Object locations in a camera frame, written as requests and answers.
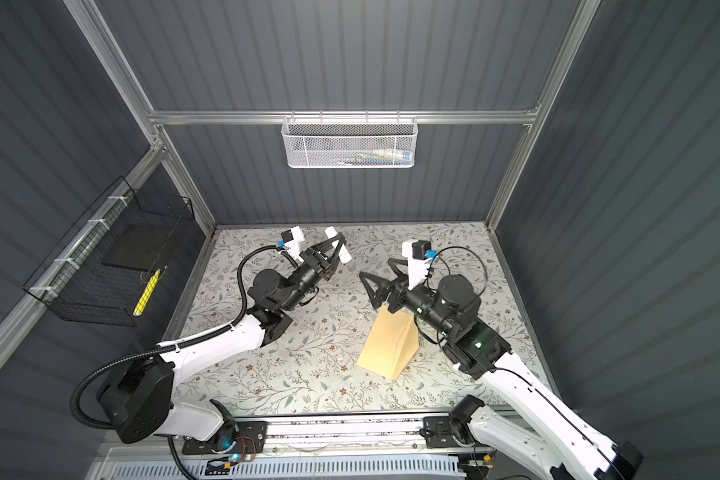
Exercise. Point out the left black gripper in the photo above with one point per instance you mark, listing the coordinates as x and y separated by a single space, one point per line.
312 263

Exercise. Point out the pens in white basket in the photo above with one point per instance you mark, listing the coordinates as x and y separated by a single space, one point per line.
386 157

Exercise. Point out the white glue stick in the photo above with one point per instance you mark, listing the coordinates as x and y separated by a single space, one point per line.
339 244

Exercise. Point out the black foam pad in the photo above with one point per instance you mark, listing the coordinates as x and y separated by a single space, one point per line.
142 248

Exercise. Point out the yellow marker pen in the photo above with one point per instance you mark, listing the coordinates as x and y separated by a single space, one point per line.
147 292

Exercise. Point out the tan paper envelope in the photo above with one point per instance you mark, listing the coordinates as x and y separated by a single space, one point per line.
390 345

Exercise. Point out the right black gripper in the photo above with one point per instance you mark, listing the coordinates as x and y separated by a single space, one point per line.
377 298

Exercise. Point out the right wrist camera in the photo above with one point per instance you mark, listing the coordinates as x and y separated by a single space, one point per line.
419 256

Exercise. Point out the white vented cable tray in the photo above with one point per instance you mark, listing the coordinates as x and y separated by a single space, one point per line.
357 467

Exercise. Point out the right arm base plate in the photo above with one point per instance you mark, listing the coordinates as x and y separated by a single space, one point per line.
438 434

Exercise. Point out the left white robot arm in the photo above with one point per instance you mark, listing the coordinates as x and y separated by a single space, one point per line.
138 395

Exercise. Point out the black wire basket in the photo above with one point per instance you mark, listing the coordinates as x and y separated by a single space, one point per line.
109 271

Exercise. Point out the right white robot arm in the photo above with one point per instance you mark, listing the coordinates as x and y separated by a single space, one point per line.
557 443

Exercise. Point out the white wire mesh basket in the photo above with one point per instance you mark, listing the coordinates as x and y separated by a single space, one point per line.
313 144

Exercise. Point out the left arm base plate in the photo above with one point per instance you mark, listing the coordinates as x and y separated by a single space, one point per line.
246 437

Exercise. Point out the floral table mat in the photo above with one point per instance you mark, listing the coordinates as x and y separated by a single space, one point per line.
313 367

